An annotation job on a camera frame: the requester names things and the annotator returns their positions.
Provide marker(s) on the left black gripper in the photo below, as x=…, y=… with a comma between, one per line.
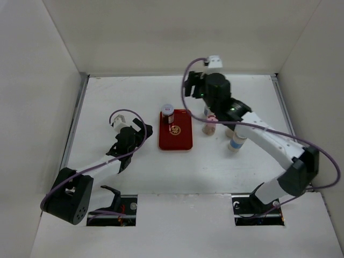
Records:
x=140, y=134

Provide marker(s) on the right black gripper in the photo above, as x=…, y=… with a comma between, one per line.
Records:
x=196, y=78

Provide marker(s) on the grey-lid spice jar front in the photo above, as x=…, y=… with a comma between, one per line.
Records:
x=167, y=112

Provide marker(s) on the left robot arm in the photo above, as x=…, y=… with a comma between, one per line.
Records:
x=70, y=196

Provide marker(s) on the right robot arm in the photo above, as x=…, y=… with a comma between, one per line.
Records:
x=300, y=164

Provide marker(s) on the red lacquer tray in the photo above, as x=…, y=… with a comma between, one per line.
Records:
x=176, y=136

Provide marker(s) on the tall grey-cap blue-label bottle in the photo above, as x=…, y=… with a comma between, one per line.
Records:
x=207, y=111

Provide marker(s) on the pink-lid spice bottle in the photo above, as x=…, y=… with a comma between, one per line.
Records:
x=209, y=128

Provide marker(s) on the yellow-lid spice bottle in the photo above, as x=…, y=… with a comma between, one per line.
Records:
x=229, y=133

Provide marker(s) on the grey-cap blue-label bottle front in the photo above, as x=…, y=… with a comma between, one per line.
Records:
x=236, y=142

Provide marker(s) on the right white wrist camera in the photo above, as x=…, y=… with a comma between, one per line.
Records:
x=213, y=64

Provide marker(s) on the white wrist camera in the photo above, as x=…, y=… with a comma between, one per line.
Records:
x=213, y=64
x=118, y=123

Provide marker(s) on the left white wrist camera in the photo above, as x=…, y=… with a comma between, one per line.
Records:
x=118, y=123

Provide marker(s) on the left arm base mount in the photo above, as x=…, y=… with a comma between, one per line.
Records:
x=108, y=207

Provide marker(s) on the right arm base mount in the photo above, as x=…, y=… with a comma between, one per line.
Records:
x=246, y=213

